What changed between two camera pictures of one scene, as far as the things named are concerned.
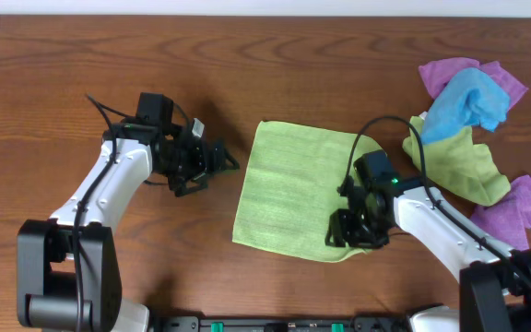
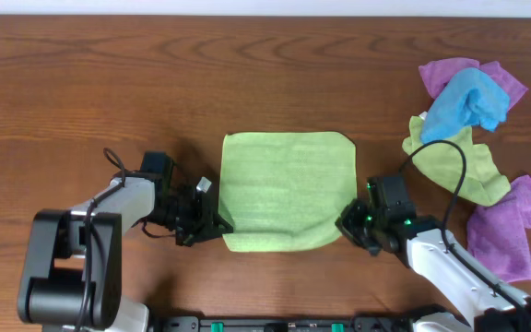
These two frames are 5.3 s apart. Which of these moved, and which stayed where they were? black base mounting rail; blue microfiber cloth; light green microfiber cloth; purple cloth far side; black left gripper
Moved: light green microfiber cloth; black left gripper
Stayed: purple cloth far side; blue microfiber cloth; black base mounting rail
